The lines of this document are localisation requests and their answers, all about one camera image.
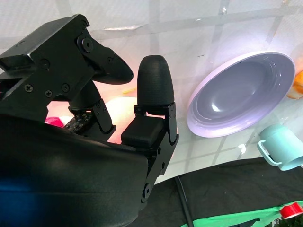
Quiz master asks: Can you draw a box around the lavender round plate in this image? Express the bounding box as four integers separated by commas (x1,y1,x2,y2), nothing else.
186,51,296,139

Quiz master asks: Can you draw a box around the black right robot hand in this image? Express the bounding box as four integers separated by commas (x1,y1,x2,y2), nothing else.
0,13,180,227

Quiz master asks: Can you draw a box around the light teal mug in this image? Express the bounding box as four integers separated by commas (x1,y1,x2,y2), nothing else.
257,124,303,171

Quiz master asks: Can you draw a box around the black backdrop cloth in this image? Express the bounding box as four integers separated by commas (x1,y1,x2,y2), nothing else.
139,157,303,227

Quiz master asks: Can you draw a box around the green cloth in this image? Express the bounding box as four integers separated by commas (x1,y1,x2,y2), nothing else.
193,201,303,227

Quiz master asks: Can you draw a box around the thin black cable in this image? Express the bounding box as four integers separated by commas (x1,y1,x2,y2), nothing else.
174,176,196,227

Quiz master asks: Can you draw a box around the pink plush pig doll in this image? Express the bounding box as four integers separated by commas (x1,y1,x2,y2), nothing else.
45,94,140,145

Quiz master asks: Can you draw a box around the red tape roll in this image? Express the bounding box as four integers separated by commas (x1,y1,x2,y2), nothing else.
280,202,303,218

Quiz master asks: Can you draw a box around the orange white striped pumpkin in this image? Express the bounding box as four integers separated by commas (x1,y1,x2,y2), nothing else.
286,70,303,99

